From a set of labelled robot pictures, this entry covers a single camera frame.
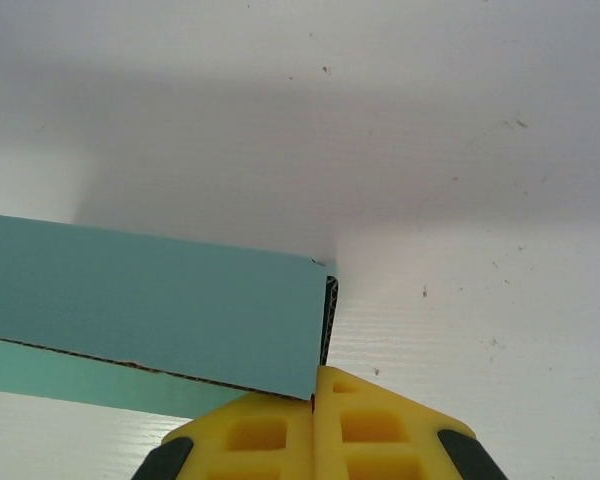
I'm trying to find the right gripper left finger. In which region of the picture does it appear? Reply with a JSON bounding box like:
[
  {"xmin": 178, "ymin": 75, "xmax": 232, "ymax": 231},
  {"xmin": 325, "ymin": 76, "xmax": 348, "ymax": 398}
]
[{"xmin": 134, "ymin": 390, "xmax": 315, "ymax": 480}]

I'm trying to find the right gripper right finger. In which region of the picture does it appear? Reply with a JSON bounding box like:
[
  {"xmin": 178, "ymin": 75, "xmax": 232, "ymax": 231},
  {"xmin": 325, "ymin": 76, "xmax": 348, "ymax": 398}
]
[{"xmin": 312, "ymin": 364, "xmax": 504, "ymax": 480}]

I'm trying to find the teal cardboard box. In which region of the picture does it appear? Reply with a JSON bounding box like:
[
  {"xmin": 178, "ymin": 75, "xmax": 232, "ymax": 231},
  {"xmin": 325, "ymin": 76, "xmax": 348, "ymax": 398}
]
[{"xmin": 0, "ymin": 212, "xmax": 340, "ymax": 419}]

